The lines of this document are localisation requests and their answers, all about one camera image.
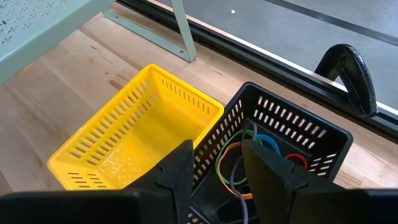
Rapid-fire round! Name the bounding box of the black plastic basket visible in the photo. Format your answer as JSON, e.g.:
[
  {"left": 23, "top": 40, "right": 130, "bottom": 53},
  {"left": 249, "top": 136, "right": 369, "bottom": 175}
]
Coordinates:
[{"left": 186, "top": 82, "right": 354, "bottom": 224}]

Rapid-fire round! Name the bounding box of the blue rubber band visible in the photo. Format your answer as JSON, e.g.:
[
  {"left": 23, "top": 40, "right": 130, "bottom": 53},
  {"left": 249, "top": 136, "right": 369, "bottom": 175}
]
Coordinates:
[{"left": 255, "top": 133, "right": 282, "bottom": 156}]

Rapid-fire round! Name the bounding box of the yellow plastic basket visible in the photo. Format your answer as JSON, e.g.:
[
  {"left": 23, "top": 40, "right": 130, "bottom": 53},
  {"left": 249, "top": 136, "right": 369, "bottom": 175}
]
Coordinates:
[{"left": 47, "top": 63, "right": 224, "bottom": 191}]

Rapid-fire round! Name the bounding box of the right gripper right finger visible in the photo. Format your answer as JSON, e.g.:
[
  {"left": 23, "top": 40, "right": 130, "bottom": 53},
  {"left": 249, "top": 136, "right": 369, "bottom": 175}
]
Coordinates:
[{"left": 242, "top": 139, "right": 345, "bottom": 224}]

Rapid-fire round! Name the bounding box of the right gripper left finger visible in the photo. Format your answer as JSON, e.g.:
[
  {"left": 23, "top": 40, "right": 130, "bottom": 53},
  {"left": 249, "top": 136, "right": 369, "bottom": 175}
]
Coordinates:
[{"left": 124, "top": 139, "right": 194, "bottom": 224}]

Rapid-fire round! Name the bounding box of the orange rubber band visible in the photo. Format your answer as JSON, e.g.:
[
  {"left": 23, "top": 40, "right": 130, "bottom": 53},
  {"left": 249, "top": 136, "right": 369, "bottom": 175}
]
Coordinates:
[{"left": 217, "top": 142, "right": 253, "bottom": 200}]

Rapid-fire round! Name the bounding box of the green rubber band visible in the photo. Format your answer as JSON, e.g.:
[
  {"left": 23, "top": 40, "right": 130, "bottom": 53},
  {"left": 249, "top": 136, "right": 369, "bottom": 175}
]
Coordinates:
[{"left": 215, "top": 129, "right": 259, "bottom": 187}]

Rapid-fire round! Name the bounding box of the green perforated metal shelf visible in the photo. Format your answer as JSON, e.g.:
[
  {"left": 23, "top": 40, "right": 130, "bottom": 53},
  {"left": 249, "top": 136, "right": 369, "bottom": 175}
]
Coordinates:
[{"left": 0, "top": 0, "right": 198, "bottom": 85}]

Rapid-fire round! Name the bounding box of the red rubber band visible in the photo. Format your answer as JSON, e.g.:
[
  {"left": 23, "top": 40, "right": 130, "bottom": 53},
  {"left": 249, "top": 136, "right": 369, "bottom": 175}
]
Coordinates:
[{"left": 285, "top": 153, "right": 308, "bottom": 170}]

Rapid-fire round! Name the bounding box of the purple rubber band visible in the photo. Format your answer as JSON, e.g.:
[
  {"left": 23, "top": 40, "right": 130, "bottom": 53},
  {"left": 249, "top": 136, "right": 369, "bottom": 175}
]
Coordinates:
[{"left": 229, "top": 121, "right": 259, "bottom": 224}]

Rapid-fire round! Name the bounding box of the black curved frame bracket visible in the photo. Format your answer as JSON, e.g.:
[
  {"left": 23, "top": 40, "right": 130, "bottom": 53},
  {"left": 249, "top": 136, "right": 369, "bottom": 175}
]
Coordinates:
[{"left": 314, "top": 43, "right": 378, "bottom": 118}]

